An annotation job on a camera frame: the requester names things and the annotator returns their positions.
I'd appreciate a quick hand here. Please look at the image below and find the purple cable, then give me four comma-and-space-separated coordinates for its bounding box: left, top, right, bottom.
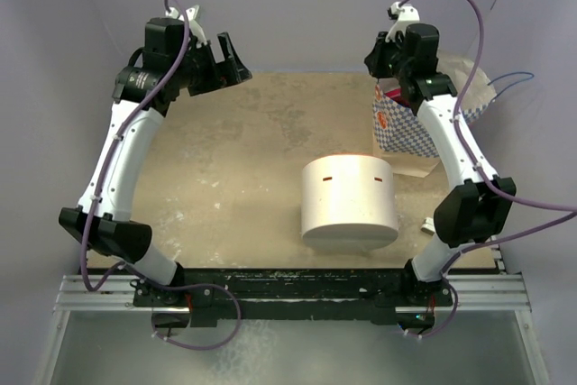
396, 0, 577, 340
78, 0, 242, 351

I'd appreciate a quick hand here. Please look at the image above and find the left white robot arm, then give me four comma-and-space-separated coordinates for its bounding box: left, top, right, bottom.
59, 16, 252, 306

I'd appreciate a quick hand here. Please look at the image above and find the white cylindrical container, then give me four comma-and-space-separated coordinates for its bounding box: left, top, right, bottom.
301, 154, 399, 253

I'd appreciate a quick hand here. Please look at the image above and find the small white metal clip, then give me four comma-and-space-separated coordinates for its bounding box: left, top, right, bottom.
421, 217, 435, 234

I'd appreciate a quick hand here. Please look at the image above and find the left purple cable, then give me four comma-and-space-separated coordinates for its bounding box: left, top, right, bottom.
78, 0, 242, 351

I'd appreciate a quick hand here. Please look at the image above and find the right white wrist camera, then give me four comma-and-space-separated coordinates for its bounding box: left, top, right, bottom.
385, 2, 420, 42

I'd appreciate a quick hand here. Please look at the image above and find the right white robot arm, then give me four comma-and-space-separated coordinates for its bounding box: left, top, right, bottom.
365, 23, 517, 305

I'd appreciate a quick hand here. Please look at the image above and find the pink snack packet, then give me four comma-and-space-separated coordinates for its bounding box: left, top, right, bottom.
383, 87, 408, 106

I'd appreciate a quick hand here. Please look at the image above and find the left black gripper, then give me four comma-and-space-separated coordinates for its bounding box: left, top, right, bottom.
172, 33, 251, 96

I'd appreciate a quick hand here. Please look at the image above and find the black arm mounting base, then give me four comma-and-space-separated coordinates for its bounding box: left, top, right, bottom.
130, 269, 453, 331

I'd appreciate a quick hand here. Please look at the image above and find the blue checkered paper bag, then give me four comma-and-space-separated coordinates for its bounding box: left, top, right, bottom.
371, 49, 536, 177

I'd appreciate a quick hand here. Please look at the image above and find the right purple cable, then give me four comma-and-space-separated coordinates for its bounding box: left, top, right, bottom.
396, 0, 577, 340

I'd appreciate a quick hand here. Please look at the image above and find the aluminium rail frame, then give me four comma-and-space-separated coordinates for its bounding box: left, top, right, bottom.
34, 243, 552, 384

